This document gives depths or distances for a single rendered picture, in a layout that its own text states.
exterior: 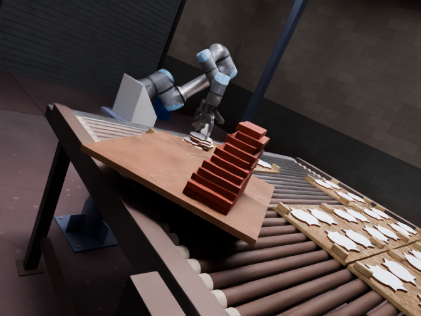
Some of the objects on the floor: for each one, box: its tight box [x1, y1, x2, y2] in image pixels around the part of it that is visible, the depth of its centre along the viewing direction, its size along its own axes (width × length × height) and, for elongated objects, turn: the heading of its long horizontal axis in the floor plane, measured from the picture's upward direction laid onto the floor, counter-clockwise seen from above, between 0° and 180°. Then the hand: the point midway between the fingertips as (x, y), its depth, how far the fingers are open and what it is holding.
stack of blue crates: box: [152, 97, 172, 121], centre depth 639 cm, size 32×32×40 cm
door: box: [0, 0, 187, 98], centre depth 532 cm, size 34×330×342 cm, turn 82°
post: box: [236, 0, 308, 132], centre depth 613 cm, size 34×34×440 cm
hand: (200, 136), depth 166 cm, fingers open, 11 cm apart
